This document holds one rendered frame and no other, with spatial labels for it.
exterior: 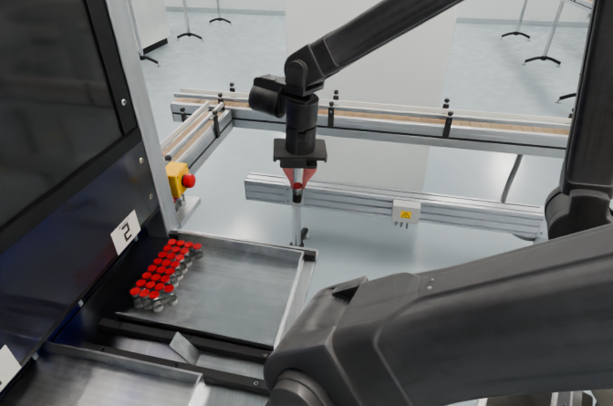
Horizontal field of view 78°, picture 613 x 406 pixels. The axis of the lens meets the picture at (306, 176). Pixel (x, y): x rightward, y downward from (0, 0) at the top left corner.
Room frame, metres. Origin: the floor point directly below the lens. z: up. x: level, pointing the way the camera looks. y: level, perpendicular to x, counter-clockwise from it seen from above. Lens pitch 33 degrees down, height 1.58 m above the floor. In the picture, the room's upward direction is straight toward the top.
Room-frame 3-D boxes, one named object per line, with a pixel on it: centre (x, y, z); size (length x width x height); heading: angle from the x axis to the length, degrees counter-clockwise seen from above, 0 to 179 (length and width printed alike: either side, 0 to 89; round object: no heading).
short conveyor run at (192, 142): (1.20, 0.45, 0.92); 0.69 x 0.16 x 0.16; 168
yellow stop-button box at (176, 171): (0.89, 0.37, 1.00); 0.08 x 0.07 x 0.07; 78
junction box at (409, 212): (1.37, -0.45, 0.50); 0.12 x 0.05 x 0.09; 78
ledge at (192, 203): (0.91, 0.41, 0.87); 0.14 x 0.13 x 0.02; 78
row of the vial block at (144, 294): (0.63, 0.33, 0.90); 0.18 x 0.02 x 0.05; 167
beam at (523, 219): (1.43, -0.48, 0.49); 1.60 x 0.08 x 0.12; 78
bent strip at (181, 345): (0.42, 0.18, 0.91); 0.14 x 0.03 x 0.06; 78
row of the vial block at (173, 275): (0.62, 0.31, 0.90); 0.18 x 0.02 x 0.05; 167
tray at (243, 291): (0.60, 0.20, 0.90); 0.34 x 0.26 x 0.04; 77
